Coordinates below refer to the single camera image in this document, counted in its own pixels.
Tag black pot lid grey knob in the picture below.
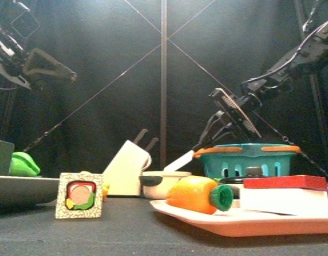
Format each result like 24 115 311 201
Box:
219 166 266 198

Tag dark toy knife handle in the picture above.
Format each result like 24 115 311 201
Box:
132 128 149 146
144 136 160 153

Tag teal basket orange handles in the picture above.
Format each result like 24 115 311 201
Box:
192 142 303 181

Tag square toy sushi roll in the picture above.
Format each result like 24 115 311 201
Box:
53 171 105 220

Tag pink tray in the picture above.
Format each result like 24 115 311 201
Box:
148 198 328 239

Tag orange toy carrot green top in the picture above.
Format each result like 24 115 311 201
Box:
164 175 235 216

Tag cream toy knife block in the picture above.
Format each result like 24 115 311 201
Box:
101 139 153 197

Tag thin diagonal frame wire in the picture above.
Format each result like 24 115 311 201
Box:
121 0 328 183
23 0 219 153

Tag small yellow toy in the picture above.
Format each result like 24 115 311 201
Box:
101 182 112 202

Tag right wrist camera mount plate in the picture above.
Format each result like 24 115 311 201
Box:
208 86 263 140

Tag cream toy pot grey handle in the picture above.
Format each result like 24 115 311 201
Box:
139 170 194 200

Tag vertical metal frame pole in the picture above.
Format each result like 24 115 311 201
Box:
159 0 169 171

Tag toy cleaver black handle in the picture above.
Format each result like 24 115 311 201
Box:
163 143 214 173

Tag green toy pepper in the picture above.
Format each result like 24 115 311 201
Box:
9 151 43 178

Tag grey tray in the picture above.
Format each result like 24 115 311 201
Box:
0 174 61 210

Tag slanted metal frame strut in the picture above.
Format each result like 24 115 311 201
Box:
294 0 328 174

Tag green-sided toy block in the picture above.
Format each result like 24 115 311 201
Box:
0 139 16 177

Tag red-topped white toy block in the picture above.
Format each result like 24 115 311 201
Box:
238 174 328 217

